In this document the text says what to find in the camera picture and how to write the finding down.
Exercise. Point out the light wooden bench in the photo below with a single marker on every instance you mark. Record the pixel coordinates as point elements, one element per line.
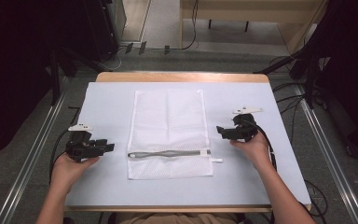
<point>254,11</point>

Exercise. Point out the black curtain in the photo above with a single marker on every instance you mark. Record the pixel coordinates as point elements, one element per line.
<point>351,62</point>
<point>12,62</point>

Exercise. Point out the black stand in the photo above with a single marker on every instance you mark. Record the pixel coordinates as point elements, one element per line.
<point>56,77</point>
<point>301,68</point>

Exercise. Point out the wooden table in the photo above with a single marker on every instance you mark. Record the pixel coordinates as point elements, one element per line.
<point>183,76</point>

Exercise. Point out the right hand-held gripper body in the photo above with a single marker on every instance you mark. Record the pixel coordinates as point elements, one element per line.
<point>244,126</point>

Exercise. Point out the person's left hand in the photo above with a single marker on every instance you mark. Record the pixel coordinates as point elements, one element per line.
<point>70,169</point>

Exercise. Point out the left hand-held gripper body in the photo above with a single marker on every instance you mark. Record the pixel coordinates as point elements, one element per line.
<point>82,146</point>

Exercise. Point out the black cabinet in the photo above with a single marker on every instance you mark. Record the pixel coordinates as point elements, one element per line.
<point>105,28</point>

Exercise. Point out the metal floor rail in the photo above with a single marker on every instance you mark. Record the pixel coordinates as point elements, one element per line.
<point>28,161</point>
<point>332,161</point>

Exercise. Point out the light blue table mat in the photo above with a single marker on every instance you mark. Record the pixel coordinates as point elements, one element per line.
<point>230,180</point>

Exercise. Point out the white mesh laundry bag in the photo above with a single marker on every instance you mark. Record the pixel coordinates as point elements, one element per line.
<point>169,130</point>

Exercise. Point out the person's right hand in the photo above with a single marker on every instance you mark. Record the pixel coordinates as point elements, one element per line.
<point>254,149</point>

